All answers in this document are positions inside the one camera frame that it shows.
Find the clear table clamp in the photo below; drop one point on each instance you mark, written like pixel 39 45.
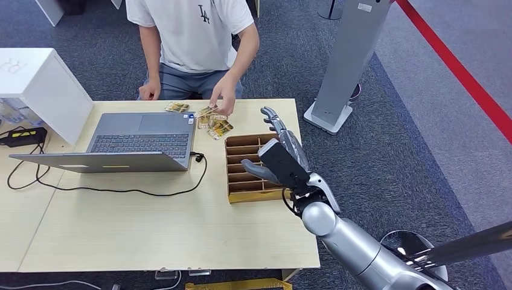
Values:
pixel 166 274
pixel 199 272

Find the chrome pole stand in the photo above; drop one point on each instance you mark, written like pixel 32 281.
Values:
pixel 472 240

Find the black stanchion pole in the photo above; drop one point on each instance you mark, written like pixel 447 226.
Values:
pixel 330 12

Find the person's right hand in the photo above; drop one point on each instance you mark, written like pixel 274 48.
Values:
pixel 150 91

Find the person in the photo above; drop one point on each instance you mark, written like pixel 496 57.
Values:
pixel 192 36

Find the dark round base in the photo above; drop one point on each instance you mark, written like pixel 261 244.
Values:
pixel 355 92

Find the wooden card organizer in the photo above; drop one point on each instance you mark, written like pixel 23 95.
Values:
pixel 244 186

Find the person's left forearm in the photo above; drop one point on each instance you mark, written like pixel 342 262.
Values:
pixel 244 58

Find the white box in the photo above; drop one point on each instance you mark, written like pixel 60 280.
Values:
pixel 40 84

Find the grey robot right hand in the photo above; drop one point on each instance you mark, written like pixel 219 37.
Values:
pixel 284 164

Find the person's left hand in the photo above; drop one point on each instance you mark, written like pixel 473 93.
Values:
pixel 226 94

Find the person's right forearm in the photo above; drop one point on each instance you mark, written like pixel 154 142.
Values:
pixel 151 64

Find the red floor tape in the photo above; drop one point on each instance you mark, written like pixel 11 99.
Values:
pixel 460 72

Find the clear plastic container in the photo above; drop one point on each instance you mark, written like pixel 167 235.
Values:
pixel 18 112

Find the grey laptop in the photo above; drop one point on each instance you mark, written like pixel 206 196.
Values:
pixel 140 140

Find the black power adapter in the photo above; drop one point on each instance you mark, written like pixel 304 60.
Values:
pixel 24 137

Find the white cabinet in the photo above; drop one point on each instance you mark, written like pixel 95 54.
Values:
pixel 50 10

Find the grey kiosk stand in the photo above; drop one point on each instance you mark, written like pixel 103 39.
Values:
pixel 352 56

